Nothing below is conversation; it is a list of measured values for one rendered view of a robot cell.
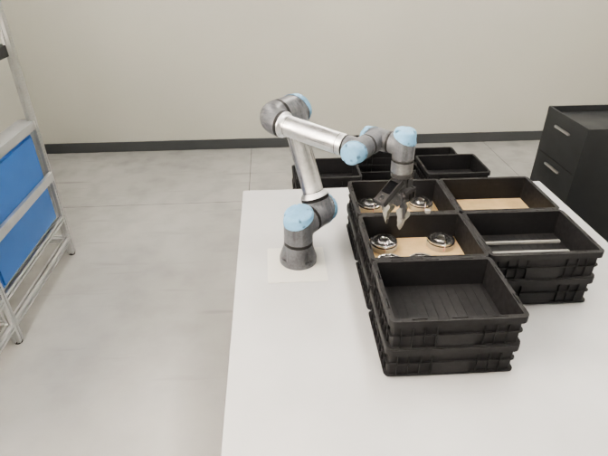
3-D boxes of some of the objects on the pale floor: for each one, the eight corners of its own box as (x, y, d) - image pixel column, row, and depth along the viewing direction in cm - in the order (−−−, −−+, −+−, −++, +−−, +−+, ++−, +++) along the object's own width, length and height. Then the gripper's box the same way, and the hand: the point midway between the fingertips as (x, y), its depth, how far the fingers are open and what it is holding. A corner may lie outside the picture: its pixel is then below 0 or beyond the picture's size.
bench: (239, 618, 152) (217, 492, 116) (251, 295, 289) (242, 190, 252) (718, 577, 162) (839, 449, 125) (510, 283, 298) (539, 181, 261)
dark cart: (545, 260, 319) (585, 129, 272) (514, 225, 357) (546, 105, 311) (634, 256, 323) (689, 127, 276) (594, 222, 361) (638, 103, 314)
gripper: (424, 173, 165) (417, 226, 176) (395, 163, 173) (390, 214, 184) (409, 180, 160) (403, 234, 171) (381, 169, 168) (375, 222, 179)
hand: (392, 223), depth 175 cm, fingers open, 5 cm apart
